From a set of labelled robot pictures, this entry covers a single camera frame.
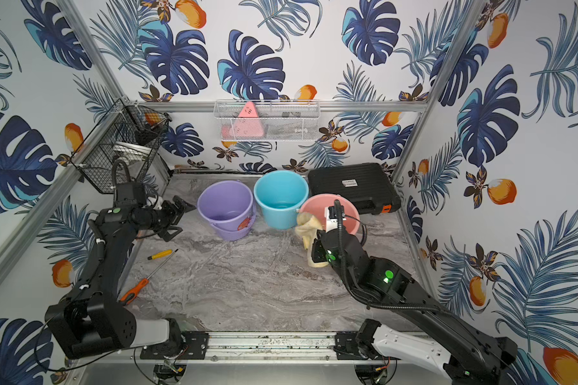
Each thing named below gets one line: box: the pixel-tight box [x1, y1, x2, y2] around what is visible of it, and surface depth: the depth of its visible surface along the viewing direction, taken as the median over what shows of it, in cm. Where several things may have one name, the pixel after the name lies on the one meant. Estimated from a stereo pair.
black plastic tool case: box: [307, 162, 402, 215], surface depth 112 cm
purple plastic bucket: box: [196, 179, 257, 242], surface depth 94 cm
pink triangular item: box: [229, 101, 265, 138], surface depth 92 cm
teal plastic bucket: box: [253, 170, 310, 231], surface depth 97 cm
